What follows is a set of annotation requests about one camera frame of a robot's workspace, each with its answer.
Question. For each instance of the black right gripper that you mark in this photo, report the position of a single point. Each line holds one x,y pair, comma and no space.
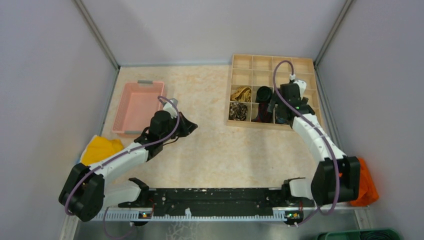
272,104

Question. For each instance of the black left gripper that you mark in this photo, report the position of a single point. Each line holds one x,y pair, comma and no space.
187,126

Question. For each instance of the navy floral tie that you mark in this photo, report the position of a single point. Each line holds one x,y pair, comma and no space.
282,119

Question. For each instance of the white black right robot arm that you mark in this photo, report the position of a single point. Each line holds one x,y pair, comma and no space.
337,176

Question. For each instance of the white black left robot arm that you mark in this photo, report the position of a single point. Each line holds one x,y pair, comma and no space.
87,189

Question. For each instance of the dark green rolled tie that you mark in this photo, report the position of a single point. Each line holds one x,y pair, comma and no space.
263,95

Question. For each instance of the red navy rolled tie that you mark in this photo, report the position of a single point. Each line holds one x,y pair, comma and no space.
263,115

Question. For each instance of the wooden compartment organizer box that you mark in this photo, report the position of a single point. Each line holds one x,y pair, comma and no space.
263,70

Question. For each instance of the yellow patterned rolled tie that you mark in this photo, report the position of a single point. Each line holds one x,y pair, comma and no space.
242,94

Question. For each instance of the black brown floral rolled tie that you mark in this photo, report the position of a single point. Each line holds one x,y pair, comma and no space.
237,111

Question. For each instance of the pink plastic basket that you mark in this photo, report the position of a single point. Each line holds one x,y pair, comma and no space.
137,105

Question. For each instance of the yellow cloth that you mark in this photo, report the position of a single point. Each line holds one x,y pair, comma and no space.
100,148

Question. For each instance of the orange cloth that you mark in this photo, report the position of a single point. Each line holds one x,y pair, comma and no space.
368,193

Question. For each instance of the green bin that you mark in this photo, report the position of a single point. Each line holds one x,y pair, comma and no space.
361,234

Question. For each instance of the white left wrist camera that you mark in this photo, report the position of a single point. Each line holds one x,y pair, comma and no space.
168,107

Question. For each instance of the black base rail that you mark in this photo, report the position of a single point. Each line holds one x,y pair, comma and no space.
215,202

